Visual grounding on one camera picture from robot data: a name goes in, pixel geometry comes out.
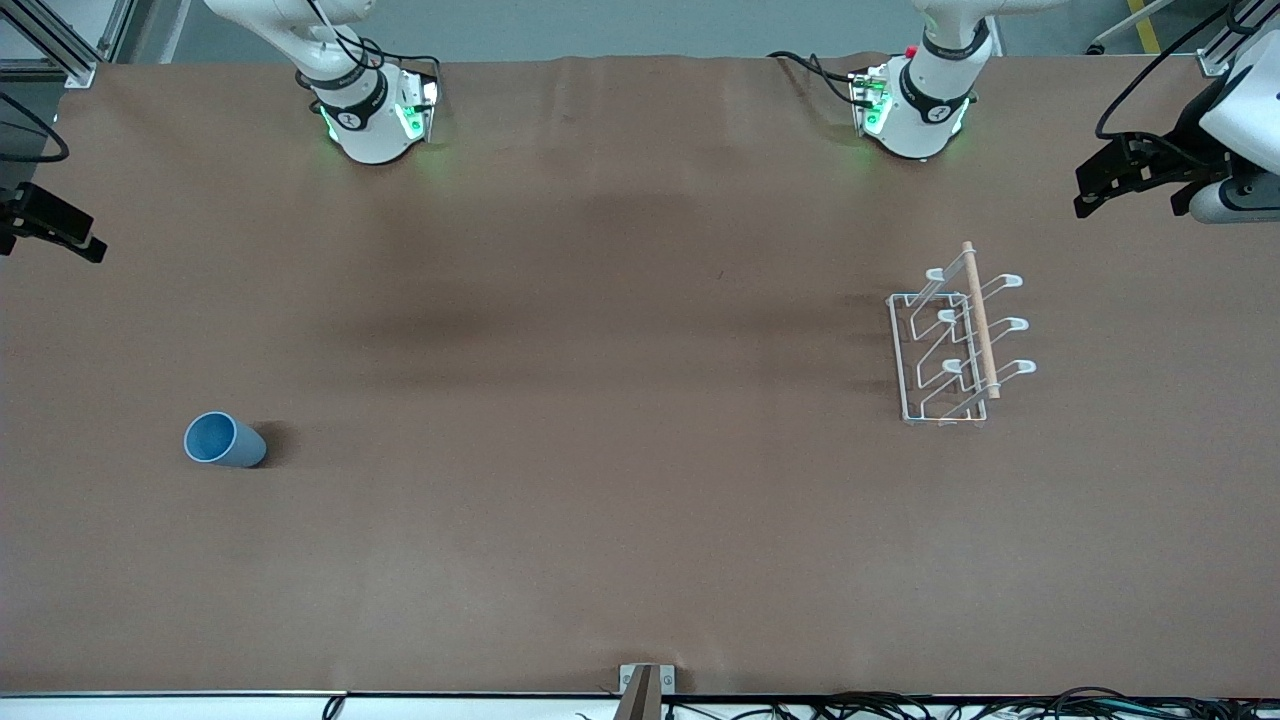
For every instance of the blue plastic cup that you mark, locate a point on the blue plastic cup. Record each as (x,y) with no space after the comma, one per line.
(222,441)

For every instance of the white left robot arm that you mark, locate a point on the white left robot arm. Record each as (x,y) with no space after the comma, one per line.
(920,110)

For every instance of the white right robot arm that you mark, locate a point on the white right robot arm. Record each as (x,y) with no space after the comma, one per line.
(365,125)

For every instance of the aluminium frame post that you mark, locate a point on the aluminium frame post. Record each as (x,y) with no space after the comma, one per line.
(70,55)
(1225,50)

